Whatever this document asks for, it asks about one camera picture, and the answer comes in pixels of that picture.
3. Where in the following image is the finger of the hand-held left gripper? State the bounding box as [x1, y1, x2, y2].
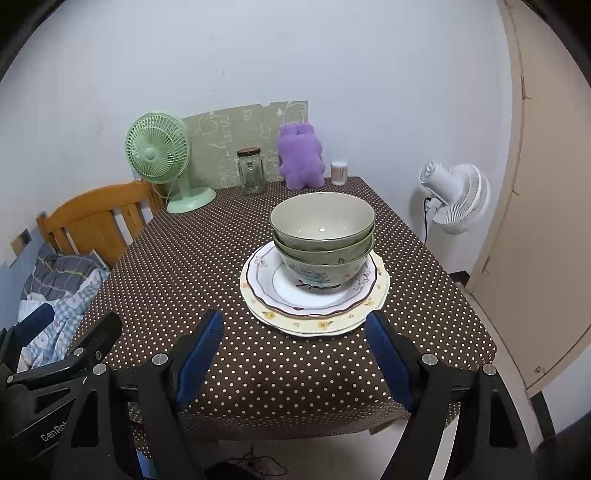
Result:
[0, 303, 55, 361]
[0, 314, 123, 386]

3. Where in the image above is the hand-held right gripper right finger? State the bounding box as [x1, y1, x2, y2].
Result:
[365, 309, 534, 480]

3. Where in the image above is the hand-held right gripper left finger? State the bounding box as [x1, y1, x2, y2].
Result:
[58, 308, 225, 480]

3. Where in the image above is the yellow flower plate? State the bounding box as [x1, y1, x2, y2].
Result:
[240, 251, 391, 328]

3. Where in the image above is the white red flower plate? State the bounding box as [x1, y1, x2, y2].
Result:
[240, 241, 387, 319]

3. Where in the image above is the grey-green ceramic bowl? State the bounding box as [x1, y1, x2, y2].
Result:
[272, 231, 375, 267]
[270, 192, 376, 252]
[277, 249, 370, 291]

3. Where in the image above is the blue gingham blanket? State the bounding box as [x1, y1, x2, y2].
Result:
[18, 270, 109, 370]

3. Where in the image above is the grey plaid blanket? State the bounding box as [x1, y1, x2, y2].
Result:
[28, 243, 109, 296]

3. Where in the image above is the brown polka dot tablecloth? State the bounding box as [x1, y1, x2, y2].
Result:
[76, 176, 498, 437]

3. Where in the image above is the wooden chair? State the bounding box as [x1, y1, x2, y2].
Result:
[36, 180, 164, 271]

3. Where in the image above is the green desk fan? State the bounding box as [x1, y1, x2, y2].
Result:
[126, 111, 218, 214]

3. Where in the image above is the glass jar with dark lid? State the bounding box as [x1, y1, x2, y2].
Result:
[237, 147, 266, 196]

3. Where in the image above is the purple plush toy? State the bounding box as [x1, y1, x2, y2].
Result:
[277, 122, 325, 190]

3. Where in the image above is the green patterned board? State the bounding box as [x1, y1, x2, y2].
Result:
[180, 100, 309, 190]

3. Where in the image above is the beige door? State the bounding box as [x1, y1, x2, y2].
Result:
[464, 0, 591, 398]

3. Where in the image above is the black floor cable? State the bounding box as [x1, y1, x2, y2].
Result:
[217, 445, 287, 478]

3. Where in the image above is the black fan cable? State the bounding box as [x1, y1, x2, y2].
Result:
[422, 196, 435, 245]

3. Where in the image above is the white wall fan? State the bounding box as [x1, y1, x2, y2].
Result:
[419, 161, 491, 234]

